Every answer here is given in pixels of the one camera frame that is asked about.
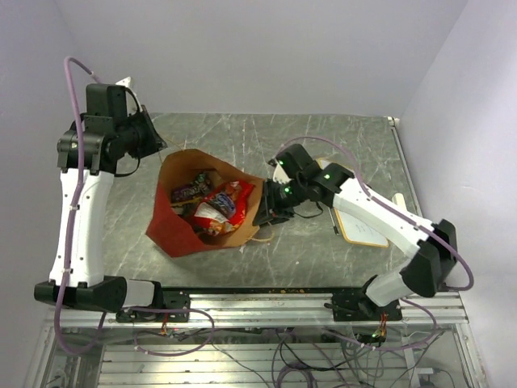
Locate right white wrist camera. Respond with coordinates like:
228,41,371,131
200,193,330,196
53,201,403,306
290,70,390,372
267,158,292,184

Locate loose cables under table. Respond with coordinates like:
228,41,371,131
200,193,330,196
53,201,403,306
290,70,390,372
132,309,445,388

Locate aluminium frame rail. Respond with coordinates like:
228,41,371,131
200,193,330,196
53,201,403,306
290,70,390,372
44,291,469,328

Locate red paper bag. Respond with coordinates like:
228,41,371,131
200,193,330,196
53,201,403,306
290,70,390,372
146,149,265,258

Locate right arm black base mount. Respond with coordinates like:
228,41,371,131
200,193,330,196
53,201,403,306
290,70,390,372
324,287,402,322

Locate purple brown M&M's packet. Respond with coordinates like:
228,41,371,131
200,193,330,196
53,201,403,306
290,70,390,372
170,171,212,204

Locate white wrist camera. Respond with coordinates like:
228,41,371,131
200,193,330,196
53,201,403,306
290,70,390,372
116,77,133,89
267,158,292,184

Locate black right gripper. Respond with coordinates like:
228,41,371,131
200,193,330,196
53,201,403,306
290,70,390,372
252,177,307,227

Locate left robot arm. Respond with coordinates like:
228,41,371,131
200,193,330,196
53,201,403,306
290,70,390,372
34,77,166,321

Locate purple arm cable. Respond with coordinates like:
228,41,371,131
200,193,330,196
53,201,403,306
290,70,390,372
53,56,110,356
278,136,474,352

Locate white whiteboard eraser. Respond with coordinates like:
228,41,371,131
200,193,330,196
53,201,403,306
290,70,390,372
392,192,407,210

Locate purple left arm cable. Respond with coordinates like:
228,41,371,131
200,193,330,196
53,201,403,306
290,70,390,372
53,56,110,356

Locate red candy bag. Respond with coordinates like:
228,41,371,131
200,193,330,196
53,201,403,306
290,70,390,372
191,180,254,236

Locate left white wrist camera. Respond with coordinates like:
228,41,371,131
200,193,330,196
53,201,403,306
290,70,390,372
116,77,133,89

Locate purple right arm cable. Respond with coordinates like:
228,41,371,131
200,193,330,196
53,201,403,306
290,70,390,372
278,136,474,352

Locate black marker pen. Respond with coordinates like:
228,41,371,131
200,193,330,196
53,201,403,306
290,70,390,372
328,209,339,235

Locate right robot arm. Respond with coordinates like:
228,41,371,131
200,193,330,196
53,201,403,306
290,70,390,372
254,144,457,320

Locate yellow-framed small whiteboard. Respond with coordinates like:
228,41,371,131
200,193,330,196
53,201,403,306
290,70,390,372
316,157,389,248

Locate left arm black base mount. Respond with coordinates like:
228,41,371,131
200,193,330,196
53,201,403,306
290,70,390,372
115,289,191,323

